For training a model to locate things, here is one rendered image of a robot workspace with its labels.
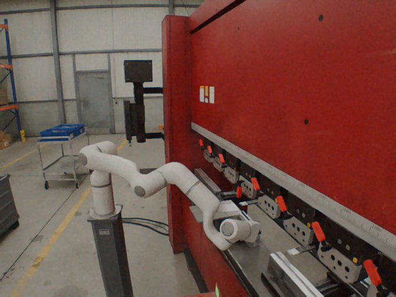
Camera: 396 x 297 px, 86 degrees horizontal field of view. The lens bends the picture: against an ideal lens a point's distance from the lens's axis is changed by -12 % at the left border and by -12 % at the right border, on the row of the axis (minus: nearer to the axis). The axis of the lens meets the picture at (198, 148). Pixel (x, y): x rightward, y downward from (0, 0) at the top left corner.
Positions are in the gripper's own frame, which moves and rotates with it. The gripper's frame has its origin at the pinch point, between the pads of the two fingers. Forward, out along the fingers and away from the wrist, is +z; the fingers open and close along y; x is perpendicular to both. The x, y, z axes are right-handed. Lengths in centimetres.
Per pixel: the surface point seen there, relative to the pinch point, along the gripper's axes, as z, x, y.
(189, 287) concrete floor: 63, 67, -79
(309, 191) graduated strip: -35, -28, 24
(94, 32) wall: 102, 752, 351
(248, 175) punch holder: -12.0, 9.2, 25.5
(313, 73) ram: -53, -24, 59
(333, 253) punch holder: -34, -40, 7
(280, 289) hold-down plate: -10.7, -23.2, -17.8
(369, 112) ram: -57, -42, 45
